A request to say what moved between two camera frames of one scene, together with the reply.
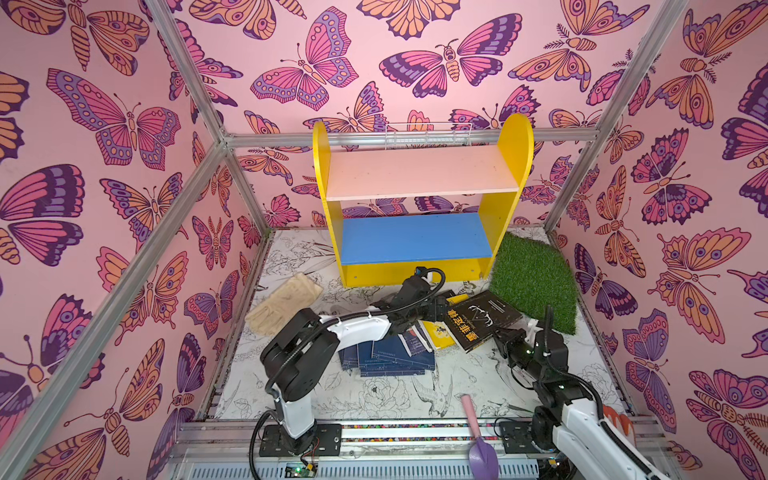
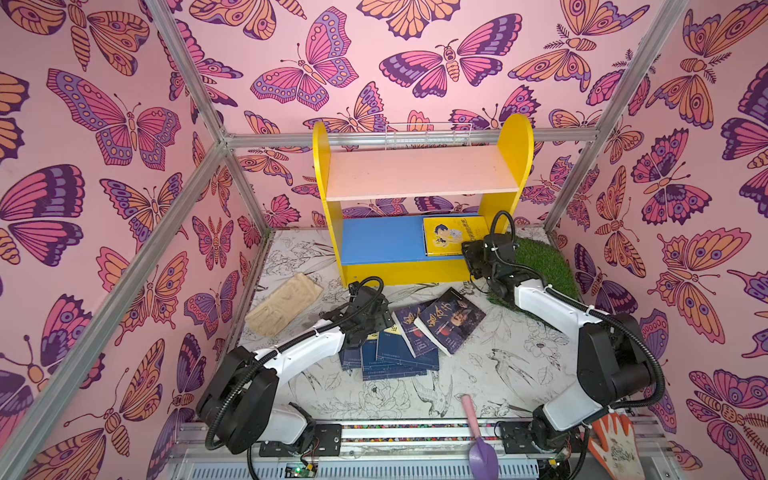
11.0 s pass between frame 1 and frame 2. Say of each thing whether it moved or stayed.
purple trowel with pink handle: stayed
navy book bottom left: stayed
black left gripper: moved
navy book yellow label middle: stayed
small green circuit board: stayed
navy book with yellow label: stayed
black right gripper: moved
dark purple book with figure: moved
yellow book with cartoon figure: moved
